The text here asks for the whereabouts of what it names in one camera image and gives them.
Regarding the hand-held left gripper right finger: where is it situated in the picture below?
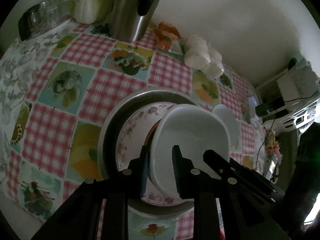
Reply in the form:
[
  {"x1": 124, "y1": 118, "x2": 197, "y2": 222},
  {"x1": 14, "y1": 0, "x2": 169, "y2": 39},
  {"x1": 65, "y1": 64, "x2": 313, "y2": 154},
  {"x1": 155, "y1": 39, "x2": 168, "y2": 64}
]
[{"x1": 171, "y1": 144, "x2": 290, "y2": 240}]

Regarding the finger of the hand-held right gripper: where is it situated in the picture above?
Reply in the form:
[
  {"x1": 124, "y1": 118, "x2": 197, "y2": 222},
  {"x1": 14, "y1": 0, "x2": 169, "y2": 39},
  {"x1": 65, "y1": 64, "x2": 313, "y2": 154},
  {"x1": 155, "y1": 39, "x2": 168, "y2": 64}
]
[
  {"x1": 203, "y1": 149, "x2": 277, "y2": 203},
  {"x1": 229, "y1": 157, "x2": 286, "y2": 198}
]

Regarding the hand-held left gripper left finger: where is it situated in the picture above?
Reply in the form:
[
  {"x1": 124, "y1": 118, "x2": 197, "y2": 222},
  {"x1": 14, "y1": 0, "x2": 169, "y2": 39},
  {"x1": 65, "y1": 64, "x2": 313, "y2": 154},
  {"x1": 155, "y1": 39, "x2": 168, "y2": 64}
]
[{"x1": 31, "y1": 144, "x2": 150, "y2": 240}]

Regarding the large white bowl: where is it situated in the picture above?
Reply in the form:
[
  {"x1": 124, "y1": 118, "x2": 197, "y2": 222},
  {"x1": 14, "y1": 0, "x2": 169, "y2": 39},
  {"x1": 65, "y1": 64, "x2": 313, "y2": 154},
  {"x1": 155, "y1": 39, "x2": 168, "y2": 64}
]
[{"x1": 149, "y1": 104, "x2": 230, "y2": 200}]

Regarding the floral rimmed white plate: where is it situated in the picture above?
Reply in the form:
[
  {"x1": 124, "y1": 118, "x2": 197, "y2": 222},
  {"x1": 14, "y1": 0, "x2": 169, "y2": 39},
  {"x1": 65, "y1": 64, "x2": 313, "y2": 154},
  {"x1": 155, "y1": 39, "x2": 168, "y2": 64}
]
[{"x1": 115, "y1": 102, "x2": 195, "y2": 205}]

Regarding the round metal plate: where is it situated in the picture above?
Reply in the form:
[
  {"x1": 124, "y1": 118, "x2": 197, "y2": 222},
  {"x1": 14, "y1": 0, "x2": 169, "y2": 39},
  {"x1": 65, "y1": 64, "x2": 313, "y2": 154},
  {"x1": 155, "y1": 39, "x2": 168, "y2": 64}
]
[{"x1": 97, "y1": 91, "x2": 213, "y2": 218}]

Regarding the yellow orange bundle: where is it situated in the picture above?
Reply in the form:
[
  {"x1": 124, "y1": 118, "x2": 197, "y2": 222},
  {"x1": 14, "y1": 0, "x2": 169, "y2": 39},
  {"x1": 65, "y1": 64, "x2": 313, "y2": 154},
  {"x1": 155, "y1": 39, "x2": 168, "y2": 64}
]
[{"x1": 265, "y1": 130, "x2": 282, "y2": 156}]

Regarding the white plastic basket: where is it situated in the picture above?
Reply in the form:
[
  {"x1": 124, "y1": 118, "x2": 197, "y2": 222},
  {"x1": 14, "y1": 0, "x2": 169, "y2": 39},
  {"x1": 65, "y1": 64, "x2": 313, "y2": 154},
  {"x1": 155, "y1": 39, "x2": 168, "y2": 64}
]
[{"x1": 265, "y1": 97, "x2": 320, "y2": 131}]

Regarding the black plug adapter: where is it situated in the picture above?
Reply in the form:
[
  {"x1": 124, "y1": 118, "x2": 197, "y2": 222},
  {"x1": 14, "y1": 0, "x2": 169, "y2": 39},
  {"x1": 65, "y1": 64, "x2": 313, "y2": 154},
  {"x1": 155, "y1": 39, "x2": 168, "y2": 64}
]
[{"x1": 256, "y1": 102, "x2": 270, "y2": 117}]

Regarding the white cardboard box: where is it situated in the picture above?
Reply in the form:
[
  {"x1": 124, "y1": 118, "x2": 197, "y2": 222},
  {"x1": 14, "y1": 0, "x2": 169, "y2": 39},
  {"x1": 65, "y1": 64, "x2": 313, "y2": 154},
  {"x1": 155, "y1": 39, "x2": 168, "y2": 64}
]
[{"x1": 276, "y1": 66, "x2": 320, "y2": 103}]

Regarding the checkered printed tablecloth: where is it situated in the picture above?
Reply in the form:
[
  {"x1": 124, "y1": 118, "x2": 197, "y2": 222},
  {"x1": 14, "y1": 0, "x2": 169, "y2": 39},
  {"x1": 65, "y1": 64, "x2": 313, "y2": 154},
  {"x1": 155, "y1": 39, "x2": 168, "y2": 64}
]
[{"x1": 0, "y1": 20, "x2": 275, "y2": 240}]

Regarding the clear plastic egg pack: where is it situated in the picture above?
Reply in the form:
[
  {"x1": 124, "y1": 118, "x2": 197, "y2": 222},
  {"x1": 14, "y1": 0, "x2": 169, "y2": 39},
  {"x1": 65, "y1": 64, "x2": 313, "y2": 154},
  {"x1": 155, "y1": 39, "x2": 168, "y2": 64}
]
[{"x1": 184, "y1": 33, "x2": 224, "y2": 77}]

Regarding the orange plastic bag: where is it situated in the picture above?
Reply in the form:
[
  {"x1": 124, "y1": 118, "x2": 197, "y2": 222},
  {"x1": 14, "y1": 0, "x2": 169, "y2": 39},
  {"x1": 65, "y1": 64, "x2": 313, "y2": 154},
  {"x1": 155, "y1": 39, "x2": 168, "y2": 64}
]
[{"x1": 154, "y1": 22, "x2": 185, "y2": 53}]

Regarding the stainless steel kettle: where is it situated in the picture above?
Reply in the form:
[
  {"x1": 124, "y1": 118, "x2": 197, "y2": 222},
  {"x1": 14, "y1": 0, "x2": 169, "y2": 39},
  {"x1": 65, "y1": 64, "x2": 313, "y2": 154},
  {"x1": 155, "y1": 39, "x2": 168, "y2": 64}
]
[{"x1": 110, "y1": 0, "x2": 164, "y2": 42}]

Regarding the napa cabbage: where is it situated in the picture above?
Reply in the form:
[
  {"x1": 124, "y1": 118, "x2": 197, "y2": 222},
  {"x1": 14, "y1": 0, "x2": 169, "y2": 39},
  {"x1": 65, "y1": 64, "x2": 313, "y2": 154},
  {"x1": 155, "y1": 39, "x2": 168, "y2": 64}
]
[{"x1": 74, "y1": 0, "x2": 120, "y2": 24}]

